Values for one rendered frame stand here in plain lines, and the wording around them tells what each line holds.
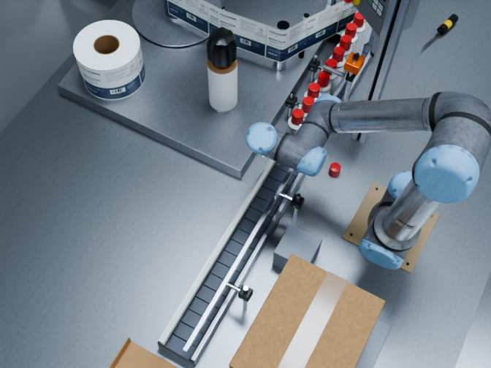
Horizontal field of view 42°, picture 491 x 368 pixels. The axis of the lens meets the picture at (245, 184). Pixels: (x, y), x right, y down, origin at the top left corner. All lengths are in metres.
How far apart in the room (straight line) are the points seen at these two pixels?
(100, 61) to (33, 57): 1.50
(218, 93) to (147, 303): 0.65
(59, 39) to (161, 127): 1.60
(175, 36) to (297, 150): 0.82
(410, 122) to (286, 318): 0.51
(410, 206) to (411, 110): 0.21
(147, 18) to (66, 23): 1.35
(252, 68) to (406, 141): 0.55
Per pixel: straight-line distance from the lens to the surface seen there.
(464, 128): 1.33
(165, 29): 2.23
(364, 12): 1.72
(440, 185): 1.31
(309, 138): 1.55
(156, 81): 2.10
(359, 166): 2.00
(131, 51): 2.00
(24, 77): 3.40
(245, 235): 1.80
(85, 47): 2.04
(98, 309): 1.81
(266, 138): 1.52
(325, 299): 1.49
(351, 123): 1.54
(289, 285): 1.49
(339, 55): 1.92
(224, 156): 1.92
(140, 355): 1.75
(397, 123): 1.47
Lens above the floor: 2.51
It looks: 60 degrees down
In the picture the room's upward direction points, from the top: 1 degrees clockwise
